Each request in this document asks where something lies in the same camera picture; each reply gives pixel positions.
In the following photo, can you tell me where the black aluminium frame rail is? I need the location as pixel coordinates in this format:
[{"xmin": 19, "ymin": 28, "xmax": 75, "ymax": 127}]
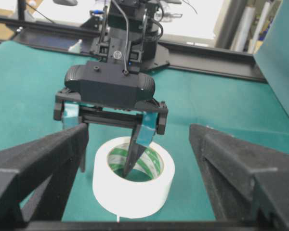
[{"xmin": 0, "ymin": 16, "xmax": 267, "ymax": 83}]

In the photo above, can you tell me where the white duct tape roll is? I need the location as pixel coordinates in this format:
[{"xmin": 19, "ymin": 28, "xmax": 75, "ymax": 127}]
[{"xmin": 92, "ymin": 137, "xmax": 175, "ymax": 219}]

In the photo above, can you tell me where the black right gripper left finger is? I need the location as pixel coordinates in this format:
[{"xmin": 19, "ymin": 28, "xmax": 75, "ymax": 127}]
[{"xmin": 0, "ymin": 123, "xmax": 89, "ymax": 228}]

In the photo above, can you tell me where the black left camera cable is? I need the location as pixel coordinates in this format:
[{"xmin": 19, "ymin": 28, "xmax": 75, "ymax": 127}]
[{"xmin": 110, "ymin": 0, "xmax": 131, "ymax": 76}]

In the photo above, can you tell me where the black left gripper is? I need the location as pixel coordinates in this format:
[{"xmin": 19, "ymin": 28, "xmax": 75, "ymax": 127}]
[{"xmin": 53, "ymin": 88, "xmax": 168, "ymax": 178}]

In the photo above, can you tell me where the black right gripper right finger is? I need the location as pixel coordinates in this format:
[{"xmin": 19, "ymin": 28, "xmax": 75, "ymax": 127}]
[{"xmin": 189, "ymin": 124, "xmax": 289, "ymax": 231}]

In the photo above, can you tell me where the green table cloth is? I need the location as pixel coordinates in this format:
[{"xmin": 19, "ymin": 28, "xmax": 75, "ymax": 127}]
[{"xmin": 0, "ymin": 41, "xmax": 289, "ymax": 221}]

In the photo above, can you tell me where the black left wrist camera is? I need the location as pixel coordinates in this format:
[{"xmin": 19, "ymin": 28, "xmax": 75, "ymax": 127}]
[{"xmin": 65, "ymin": 61, "xmax": 155, "ymax": 108}]

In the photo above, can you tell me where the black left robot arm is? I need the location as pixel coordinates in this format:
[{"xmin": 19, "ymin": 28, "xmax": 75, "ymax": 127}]
[{"xmin": 53, "ymin": 0, "xmax": 168, "ymax": 177}]

